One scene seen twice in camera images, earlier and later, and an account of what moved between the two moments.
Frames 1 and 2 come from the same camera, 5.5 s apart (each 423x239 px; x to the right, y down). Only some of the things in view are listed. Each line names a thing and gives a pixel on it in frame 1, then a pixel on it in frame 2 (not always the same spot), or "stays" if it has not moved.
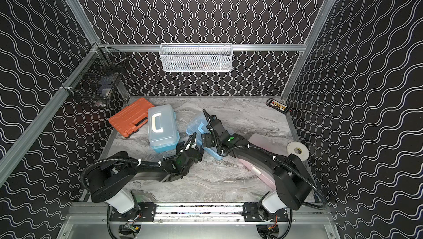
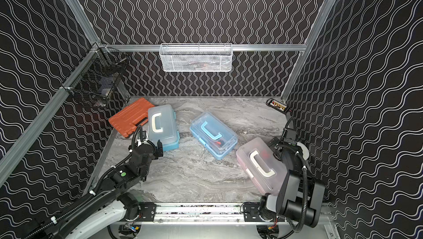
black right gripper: [206, 140] → [278, 142]
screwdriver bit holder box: [277, 105] stays
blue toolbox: [163, 131] stays
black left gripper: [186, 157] → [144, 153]
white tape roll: [298, 148] stays
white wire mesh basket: [196, 57] stays
